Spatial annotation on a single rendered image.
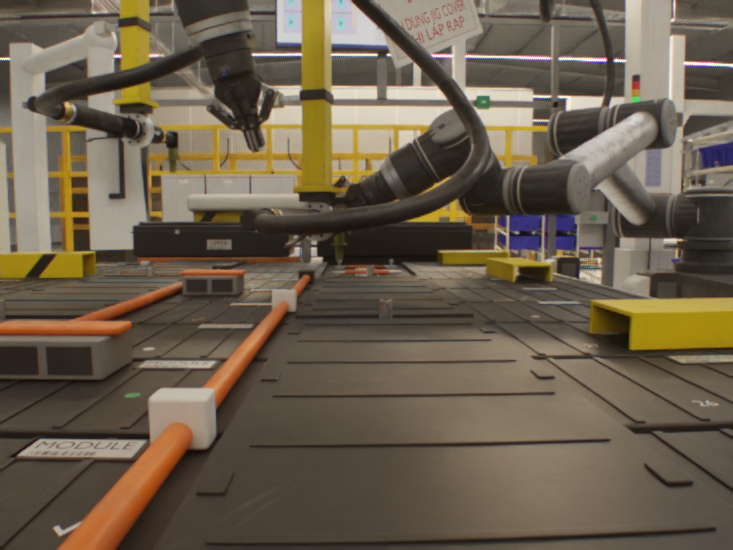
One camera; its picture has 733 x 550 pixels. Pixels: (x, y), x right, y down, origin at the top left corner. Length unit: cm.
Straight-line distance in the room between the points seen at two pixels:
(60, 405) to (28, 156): 465
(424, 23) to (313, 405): 123
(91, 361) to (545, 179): 96
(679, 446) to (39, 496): 26
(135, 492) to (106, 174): 365
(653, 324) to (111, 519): 40
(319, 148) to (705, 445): 98
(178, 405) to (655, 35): 502
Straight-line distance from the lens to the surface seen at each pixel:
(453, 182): 75
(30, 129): 497
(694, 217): 257
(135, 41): 152
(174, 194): 1047
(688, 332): 49
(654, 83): 505
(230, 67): 91
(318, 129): 116
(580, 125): 188
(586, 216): 384
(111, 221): 381
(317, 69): 119
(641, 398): 35
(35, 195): 491
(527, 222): 710
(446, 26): 148
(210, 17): 90
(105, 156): 383
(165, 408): 25
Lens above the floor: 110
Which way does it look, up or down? 5 degrees down
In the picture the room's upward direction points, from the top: straight up
